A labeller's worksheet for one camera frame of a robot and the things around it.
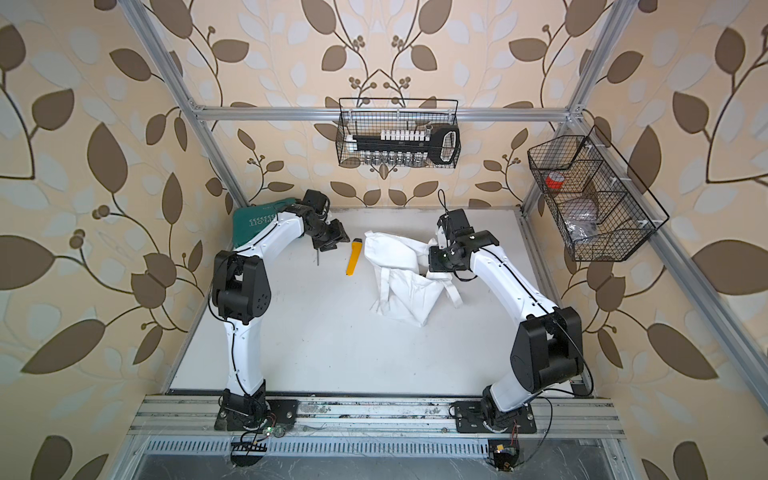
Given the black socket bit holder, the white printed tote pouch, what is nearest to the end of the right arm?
the white printed tote pouch

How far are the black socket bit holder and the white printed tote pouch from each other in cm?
24

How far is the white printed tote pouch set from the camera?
0.84 m

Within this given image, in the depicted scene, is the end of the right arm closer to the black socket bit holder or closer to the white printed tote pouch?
the white printed tote pouch

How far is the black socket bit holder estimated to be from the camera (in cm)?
82
